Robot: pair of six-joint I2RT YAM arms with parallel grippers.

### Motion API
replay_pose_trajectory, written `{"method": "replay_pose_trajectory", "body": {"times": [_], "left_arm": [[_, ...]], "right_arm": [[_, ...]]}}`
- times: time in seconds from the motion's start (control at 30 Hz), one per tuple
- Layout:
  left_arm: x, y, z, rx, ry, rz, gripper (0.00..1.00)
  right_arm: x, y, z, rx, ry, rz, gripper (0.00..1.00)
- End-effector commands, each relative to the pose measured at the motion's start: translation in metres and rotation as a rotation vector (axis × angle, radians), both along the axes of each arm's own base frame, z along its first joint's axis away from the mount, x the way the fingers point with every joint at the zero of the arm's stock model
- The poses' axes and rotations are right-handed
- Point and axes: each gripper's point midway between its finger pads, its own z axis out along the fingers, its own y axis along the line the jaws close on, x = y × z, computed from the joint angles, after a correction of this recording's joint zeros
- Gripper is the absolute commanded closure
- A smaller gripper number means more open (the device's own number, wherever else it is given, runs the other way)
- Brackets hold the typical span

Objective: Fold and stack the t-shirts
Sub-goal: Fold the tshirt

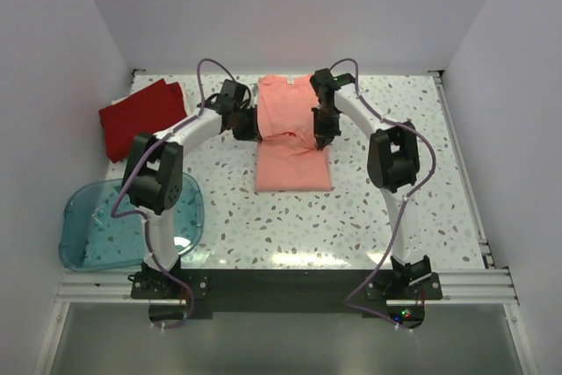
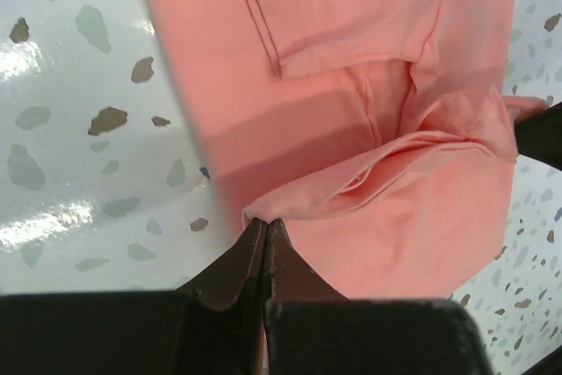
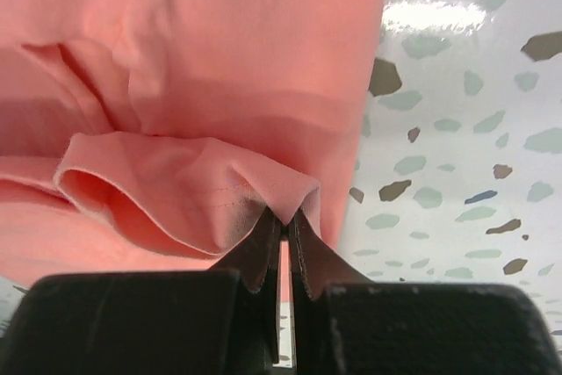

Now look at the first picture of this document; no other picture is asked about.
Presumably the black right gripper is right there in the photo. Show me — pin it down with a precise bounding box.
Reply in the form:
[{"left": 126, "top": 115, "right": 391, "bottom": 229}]
[{"left": 312, "top": 105, "right": 342, "bottom": 150}]

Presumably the folded red t-shirt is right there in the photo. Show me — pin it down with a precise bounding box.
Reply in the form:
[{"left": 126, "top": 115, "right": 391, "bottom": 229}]
[{"left": 98, "top": 79, "right": 188, "bottom": 162}]

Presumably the salmon pink t-shirt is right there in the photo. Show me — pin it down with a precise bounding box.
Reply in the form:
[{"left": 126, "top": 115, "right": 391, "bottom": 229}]
[{"left": 256, "top": 75, "right": 332, "bottom": 191}]

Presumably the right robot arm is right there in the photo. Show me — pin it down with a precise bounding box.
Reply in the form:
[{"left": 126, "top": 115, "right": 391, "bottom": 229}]
[{"left": 310, "top": 69, "right": 436, "bottom": 299}]

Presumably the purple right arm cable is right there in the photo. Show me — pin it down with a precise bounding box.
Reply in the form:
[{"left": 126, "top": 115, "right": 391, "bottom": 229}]
[{"left": 344, "top": 57, "right": 438, "bottom": 320}]

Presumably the blue transparent plastic bin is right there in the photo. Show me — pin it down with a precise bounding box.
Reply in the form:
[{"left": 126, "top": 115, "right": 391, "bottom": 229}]
[{"left": 59, "top": 174, "right": 205, "bottom": 272}]

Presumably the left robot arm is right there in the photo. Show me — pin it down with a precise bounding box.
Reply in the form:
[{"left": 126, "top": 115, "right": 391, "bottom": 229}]
[{"left": 112, "top": 79, "right": 260, "bottom": 298}]

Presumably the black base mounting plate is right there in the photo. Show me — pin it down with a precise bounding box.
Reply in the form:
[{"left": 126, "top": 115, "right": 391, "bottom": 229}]
[{"left": 127, "top": 267, "right": 443, "bottom": 322}]

